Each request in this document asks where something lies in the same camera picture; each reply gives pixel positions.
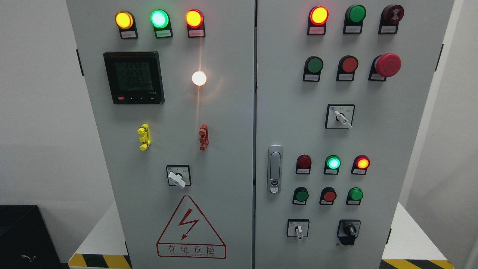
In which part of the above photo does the red lit indicator lamp left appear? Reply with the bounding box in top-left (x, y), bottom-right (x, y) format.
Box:
top-left (185, 9), bottom-right (205, 38)

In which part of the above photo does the black box lower left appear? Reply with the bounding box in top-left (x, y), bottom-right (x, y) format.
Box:
top-left (0, 205), bottom-right (62, 269)

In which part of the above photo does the green push button upper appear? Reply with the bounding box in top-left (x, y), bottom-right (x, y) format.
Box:
top-left (302, 56), bottom-right (324, 82)

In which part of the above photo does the red push button upper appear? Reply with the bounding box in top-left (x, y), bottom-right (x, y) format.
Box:
top-left (336, 55), bottom-right (359, 81)

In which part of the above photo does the red emergency stop mushroom button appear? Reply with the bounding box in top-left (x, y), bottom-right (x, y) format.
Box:
top-left (368, 53), bottom-right (402, 81)

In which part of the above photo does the left grey cabinet door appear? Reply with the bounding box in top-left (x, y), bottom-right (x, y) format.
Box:
top-left (67, 0), bottom-right (255, 269)

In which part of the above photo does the right grey cabinet door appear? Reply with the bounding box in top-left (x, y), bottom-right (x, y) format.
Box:
top-left (255, 0), bottom-right (454, 269)

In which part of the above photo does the white handle selector switch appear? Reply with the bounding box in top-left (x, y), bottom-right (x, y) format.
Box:
top-left (286, 218), bottom-right (310, 243)
top-left (325, 104), bottom-right (355, 129)
top-left (166, 165), bottom-right (192, 189)

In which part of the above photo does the green push button lower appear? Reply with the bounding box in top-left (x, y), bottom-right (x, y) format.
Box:
top-left (292, 186), bottom-right (309, 205)

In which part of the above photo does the dark red buzzer lamp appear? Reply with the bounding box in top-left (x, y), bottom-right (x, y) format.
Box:
top-left (378, 4), bottom-right (404, 34)

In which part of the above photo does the dark red indicator lamp left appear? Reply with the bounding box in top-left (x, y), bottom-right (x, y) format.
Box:
top-left (295, 154), bottom-right (312, 175)

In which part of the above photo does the dark green indicator lamp top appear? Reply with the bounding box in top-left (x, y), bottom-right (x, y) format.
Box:
top-left (343, 4), bottom-right (366, 34)

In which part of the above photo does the white handle selector switch lower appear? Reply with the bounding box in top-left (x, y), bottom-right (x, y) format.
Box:
top-left (286, 218), bottom-right (310, 243)

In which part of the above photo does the black digital power meter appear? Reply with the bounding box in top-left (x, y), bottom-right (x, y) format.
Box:
top-left (103, 51), bottom-right (165, 105)

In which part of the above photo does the white handle selector switch upper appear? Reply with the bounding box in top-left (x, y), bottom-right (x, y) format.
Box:
top-left (325, 104), bottom-right (355, 129)

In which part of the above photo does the red terminal block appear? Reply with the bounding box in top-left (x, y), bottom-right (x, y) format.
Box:
top-left (198, 124), bottom-right (209, 151)

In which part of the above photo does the green illuminated button lower right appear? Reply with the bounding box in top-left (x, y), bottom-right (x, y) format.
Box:
top-left (345, 187), bottom-right (364, 205)

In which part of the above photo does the red electric hazard warning sticker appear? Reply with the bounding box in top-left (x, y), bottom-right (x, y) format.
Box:
top-left (156, 195), bottom-right (227, 259)

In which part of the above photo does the white lit round lamp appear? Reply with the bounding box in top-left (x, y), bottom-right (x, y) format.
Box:
top-left (192, 71), bottom-right (208, 86)

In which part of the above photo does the white handle selector switch left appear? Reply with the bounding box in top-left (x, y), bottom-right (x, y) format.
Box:
top-left (166, 165), bottom-right (192, 189)

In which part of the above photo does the white platform with hazard stripes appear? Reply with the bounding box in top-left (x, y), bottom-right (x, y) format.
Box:
top-left (67, 203), bottom-right (454, 269)

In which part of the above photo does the yellow indicator lamp top left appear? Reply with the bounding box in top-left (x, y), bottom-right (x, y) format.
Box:
top-left (115, 10), bottom-right (138, 39)

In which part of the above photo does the red lit indicator lamp right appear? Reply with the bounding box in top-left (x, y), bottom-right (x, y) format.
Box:
top-left (307, 6), bottom-right (329, 35)

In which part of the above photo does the grey cabinet door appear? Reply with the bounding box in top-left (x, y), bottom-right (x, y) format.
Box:
top-left (255, 0), bottom-right (454, 269)
top-left (67, 0), bottom-right (255, 269)

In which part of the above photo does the red lit indicator lamp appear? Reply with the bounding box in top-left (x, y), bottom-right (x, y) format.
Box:
top-left (307, 6), bottom-right (329, 35)
top-left (185, 9), bottom-right (205, 38)

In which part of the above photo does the silver door latch handle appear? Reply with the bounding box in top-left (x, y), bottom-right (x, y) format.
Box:
top-left (267, 144), bottom-right (283, 194)

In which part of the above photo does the red push button lower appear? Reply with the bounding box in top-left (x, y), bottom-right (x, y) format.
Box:
top-left (319, 187), bottom-right (337, 205)

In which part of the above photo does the yellow terminal block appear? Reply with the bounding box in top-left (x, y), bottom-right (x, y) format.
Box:
top-left (137, 124), bottom-right (151, 151)

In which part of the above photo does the green indicator lamp top left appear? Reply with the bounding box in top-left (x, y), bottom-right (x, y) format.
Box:
top-left (150, 10), bottom-right (173, 38)

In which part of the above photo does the green push button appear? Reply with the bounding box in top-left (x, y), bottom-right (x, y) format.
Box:
top-left (292, 186), bottom-right (309, 205)
top-left (302, 56), bottom-right (324, 82)

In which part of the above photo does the red push button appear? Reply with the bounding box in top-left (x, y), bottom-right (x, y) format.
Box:
top-left (319, 187), bottom-right (337, 205)
top-left (336, 55), bottom-right (359, 81)

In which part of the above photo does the green lit indicator lamp middle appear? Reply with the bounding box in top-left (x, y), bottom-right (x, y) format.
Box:
top-left (324, 155), bottom-right (341, 175)

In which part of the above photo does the black knob selector switch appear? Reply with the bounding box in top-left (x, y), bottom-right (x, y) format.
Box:
top-left (337, 219), bottom-right (361, 246)

